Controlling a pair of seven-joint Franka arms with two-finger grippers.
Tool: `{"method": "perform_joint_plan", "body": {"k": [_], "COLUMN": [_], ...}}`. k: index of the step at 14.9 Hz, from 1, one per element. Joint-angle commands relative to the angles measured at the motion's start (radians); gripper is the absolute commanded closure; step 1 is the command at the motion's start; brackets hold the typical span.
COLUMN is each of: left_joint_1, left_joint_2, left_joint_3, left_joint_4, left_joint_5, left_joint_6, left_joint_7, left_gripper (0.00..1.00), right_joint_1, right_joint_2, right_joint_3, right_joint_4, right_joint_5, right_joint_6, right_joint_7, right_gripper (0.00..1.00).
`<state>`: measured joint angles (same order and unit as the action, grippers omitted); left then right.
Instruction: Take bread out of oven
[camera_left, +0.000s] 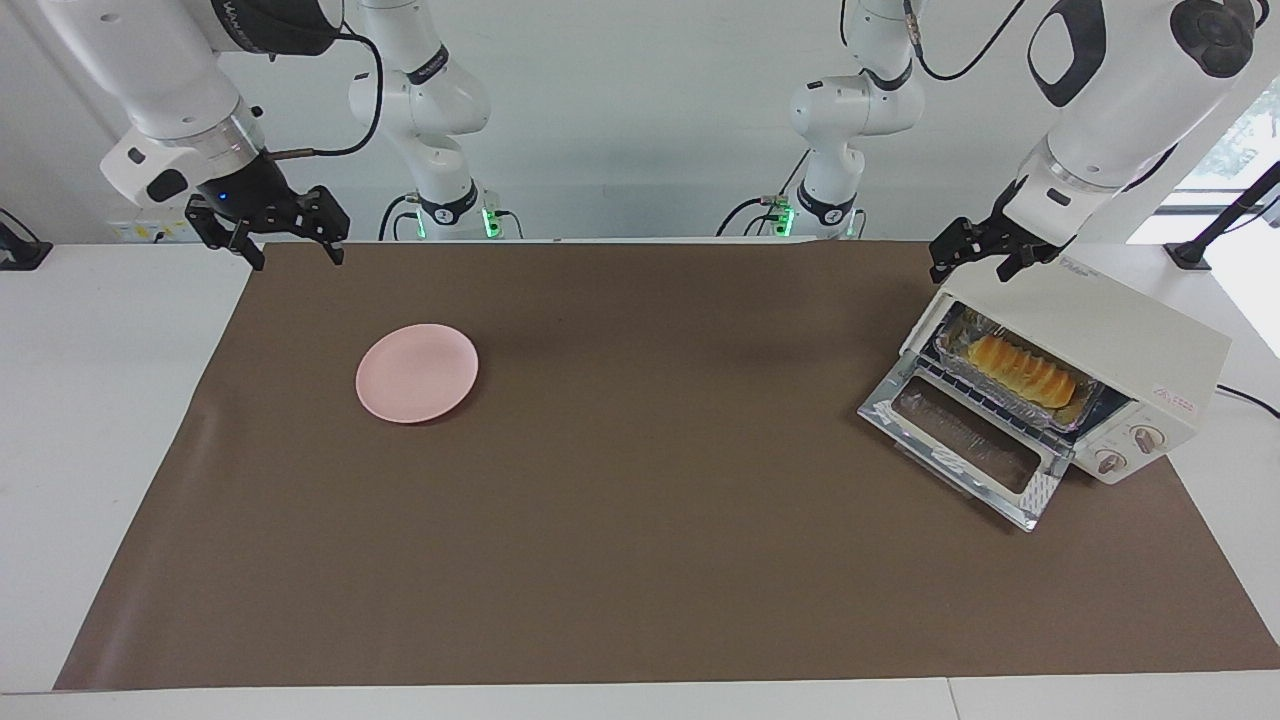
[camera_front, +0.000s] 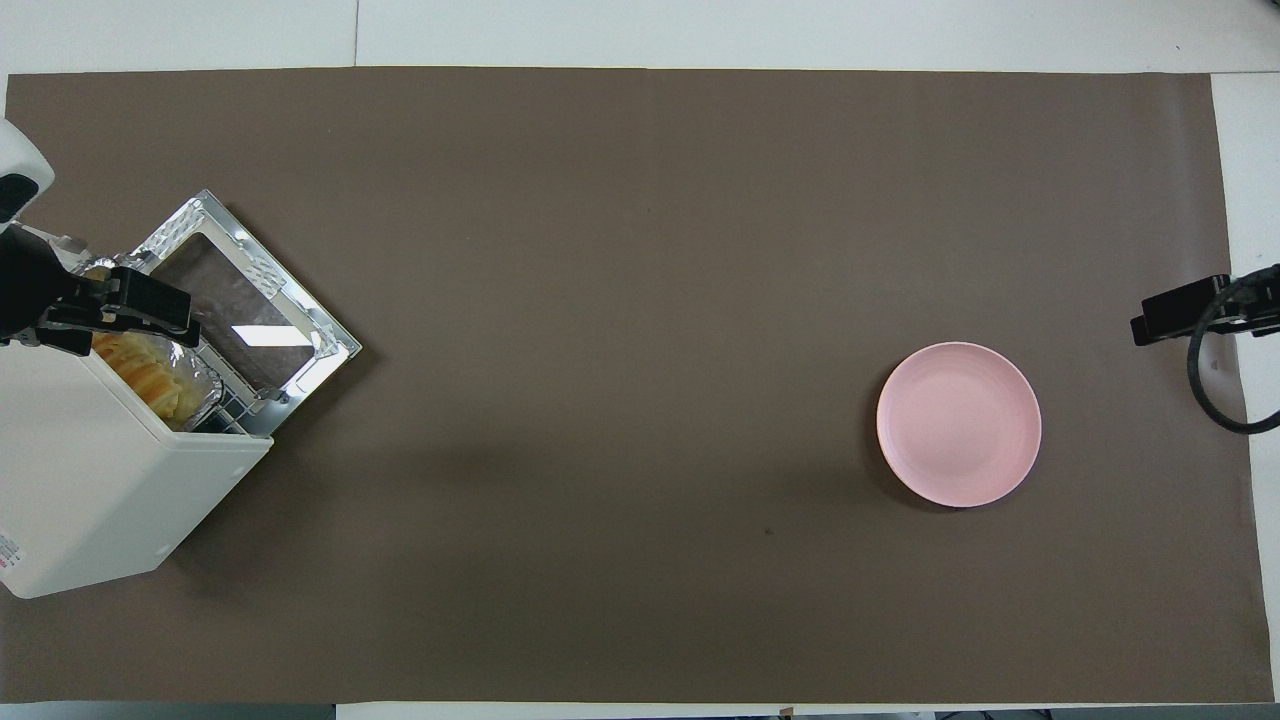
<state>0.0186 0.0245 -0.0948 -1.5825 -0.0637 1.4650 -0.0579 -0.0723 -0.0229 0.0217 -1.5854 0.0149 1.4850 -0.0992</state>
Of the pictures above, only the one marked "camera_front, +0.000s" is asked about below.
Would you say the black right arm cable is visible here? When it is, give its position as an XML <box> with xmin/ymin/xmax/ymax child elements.
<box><xmin>1187</xmin><ymin>268</ymin><xmax>1280</xmax><ymax>435</ymax></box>

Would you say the glass oven door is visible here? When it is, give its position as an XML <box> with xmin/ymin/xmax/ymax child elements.
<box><xmin>130</xmin><ymin>190</ymin><xmax>362</xmax><ymax>438</ymax></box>

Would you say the aluminium foil tray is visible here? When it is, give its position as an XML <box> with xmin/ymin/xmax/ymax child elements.
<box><xmin>85</xmin><ymin>255</ymin><xmax>224</xmax><ymax>433</ymax></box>

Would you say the sliced golden bread loaf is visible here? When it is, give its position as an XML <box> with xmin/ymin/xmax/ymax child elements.
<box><xmin>92</xmin><ymin>333</ymin><xmax>186</xmax><ymax>421</ymax></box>

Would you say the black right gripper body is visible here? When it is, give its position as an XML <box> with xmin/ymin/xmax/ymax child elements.
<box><xmin>1228</xmin><ymin>265</ymin><xmax>1280</xmax><ymax>338</ymax></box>

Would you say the pink round plate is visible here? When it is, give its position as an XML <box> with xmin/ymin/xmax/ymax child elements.
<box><xmin>877</xmin><ymin>342</ymin><xmax>1042</xmax><ymax>508</ymax></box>

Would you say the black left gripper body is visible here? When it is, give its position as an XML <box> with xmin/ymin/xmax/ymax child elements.
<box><xmin>0</xmin><ymin>228</ymin><xmax>106</xmax><ymax>353</ymax></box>

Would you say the white toaster oven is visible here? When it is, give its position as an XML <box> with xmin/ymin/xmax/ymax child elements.
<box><xmin>0</xmin><ymin>222</ymin><xmax>273</xmax><ymax>599</ymax></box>

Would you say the brown table mat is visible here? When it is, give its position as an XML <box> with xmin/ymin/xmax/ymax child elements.
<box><xmin>0</xmin><ymin>67</ymin><xmax>1273</xmax><ymax>704</ymax></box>

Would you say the metal wire oven rack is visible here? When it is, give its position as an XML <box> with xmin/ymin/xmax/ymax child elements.
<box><xmin>185</xmin><ymin>345</ymin><xmax>301</xmax><ymax>437</ymax></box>

